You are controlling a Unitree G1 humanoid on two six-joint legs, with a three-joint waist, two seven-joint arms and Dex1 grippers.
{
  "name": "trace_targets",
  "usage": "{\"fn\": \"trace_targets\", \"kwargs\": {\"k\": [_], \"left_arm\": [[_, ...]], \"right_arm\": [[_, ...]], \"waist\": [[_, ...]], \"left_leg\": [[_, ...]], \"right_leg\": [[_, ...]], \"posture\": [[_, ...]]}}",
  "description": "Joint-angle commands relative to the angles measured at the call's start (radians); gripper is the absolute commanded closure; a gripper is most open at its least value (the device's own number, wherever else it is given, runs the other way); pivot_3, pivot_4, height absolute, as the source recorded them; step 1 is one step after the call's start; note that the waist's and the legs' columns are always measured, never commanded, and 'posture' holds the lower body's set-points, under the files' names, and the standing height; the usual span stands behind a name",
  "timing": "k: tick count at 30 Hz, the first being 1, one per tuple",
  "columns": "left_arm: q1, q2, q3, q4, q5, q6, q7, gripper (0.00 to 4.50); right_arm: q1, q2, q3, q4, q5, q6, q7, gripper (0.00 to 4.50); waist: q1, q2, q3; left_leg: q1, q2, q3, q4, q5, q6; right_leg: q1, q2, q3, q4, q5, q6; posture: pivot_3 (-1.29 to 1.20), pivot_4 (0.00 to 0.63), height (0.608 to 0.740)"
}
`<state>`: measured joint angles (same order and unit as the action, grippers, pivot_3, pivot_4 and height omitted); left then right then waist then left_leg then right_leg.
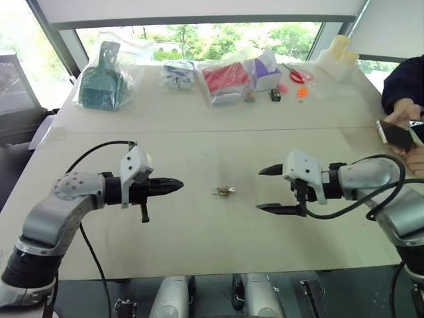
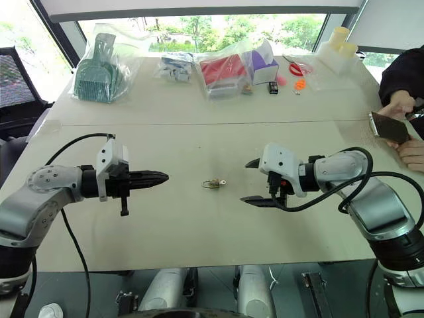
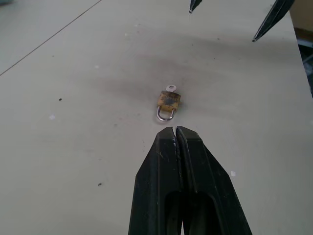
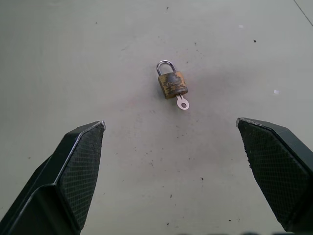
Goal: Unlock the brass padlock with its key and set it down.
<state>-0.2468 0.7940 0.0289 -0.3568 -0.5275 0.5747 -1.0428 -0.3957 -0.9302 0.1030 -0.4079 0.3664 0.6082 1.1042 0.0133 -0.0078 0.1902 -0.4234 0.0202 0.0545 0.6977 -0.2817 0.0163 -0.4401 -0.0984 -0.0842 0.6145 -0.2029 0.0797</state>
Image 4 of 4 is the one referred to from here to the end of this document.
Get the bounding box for worn brass padlock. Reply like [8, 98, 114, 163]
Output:
[156, 60, 190, 100]

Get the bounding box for small silver key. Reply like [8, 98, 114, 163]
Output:
[175, 94, 190, 111]

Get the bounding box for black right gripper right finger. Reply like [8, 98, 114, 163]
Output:
[235, 117, 313, 234]

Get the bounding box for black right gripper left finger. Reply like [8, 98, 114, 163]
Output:
[0, 120, 106, 235]

